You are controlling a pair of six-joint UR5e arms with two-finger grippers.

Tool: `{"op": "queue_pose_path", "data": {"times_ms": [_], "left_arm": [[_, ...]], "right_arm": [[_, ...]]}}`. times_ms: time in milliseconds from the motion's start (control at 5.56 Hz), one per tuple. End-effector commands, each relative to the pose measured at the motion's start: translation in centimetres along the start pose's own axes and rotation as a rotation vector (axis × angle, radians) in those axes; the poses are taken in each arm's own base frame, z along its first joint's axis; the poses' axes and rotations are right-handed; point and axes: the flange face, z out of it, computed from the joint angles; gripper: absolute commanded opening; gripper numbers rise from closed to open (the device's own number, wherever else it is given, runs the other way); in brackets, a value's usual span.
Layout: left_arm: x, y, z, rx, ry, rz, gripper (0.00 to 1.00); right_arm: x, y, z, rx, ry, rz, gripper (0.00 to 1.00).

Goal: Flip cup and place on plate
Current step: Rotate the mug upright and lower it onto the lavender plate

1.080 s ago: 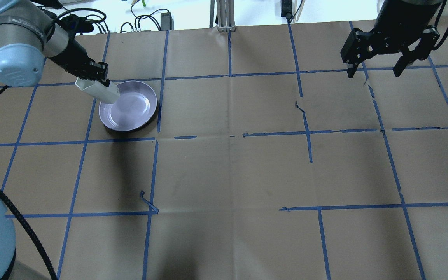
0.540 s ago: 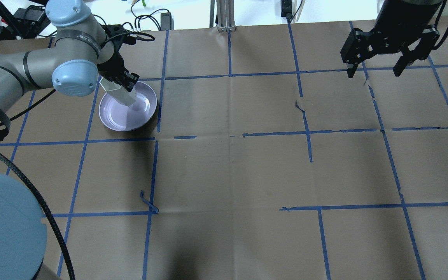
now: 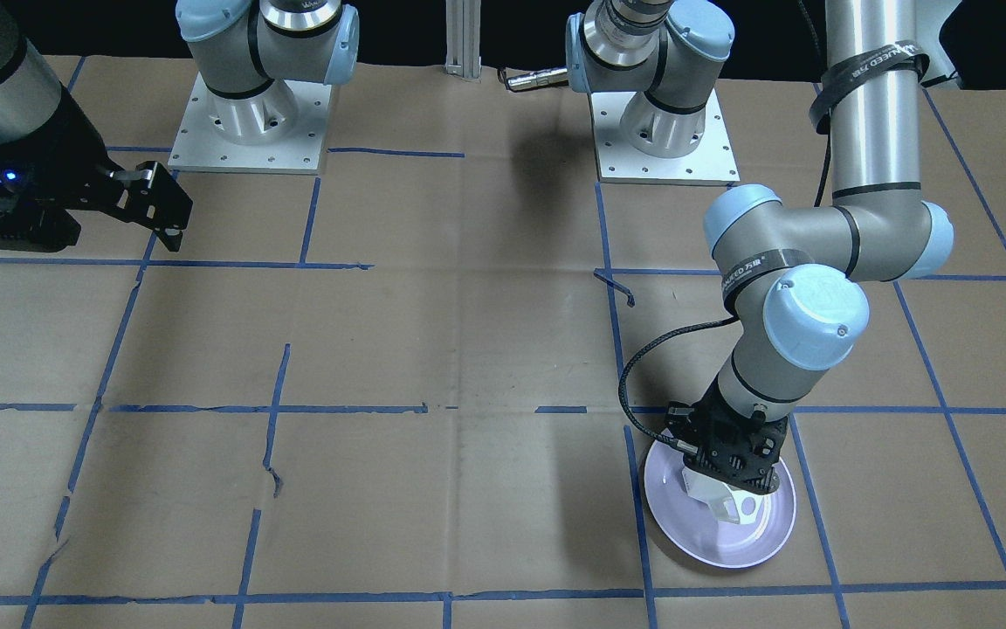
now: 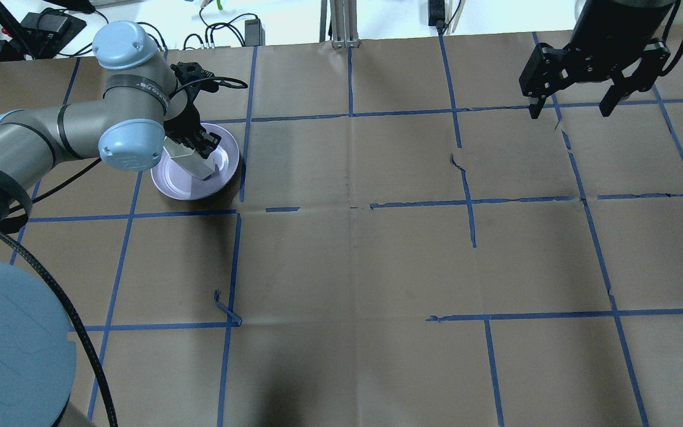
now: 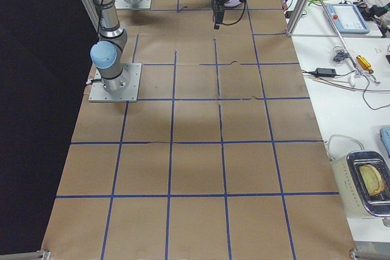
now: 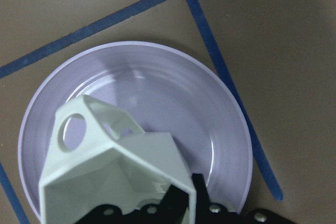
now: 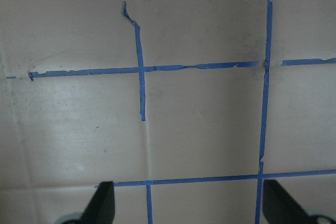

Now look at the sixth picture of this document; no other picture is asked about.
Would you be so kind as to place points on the white angular cup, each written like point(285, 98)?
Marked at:
point(98, 154)

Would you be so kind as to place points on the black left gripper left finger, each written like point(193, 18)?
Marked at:
point(171, 209)

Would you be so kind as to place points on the lavender round plate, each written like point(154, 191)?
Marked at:
point(164, 90)

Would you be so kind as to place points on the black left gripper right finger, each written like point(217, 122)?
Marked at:
point(213, 212)

